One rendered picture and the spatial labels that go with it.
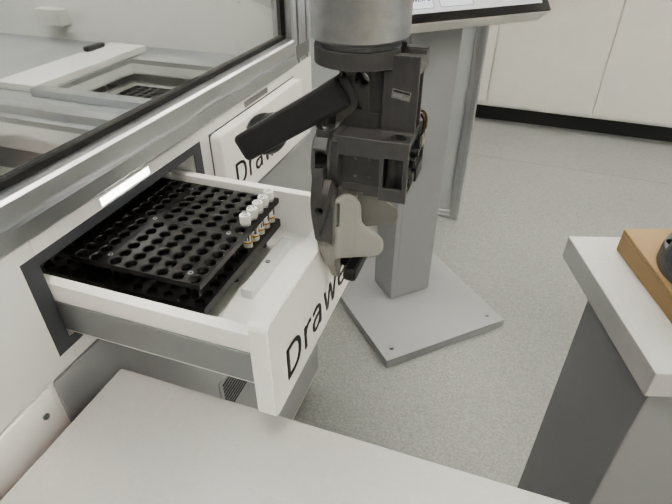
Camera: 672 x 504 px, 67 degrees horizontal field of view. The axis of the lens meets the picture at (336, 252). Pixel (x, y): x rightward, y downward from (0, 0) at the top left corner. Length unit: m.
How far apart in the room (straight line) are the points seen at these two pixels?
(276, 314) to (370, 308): 1.36
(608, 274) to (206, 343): 0.57
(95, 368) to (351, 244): 0.33
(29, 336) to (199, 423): 0.18
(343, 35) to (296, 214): 0.31
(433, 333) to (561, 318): 0.48
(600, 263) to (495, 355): 0.94
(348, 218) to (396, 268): 1.28
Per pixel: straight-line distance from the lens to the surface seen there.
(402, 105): 0.40
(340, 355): 1.64
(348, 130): 0.41
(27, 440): 0.60
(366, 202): 0.49
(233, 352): 0.45
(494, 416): 1.56
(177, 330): 0.48
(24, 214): 0.52
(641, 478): 0.94
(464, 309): 1.80
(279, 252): 0.60
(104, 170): 0.58
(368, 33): 0.38
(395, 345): 1.64
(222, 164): 0.73
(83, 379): 0.62
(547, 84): 3.43
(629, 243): 0.84
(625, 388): 0.82
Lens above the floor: 1.19
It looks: 35 degrees down
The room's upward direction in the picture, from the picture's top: straight up
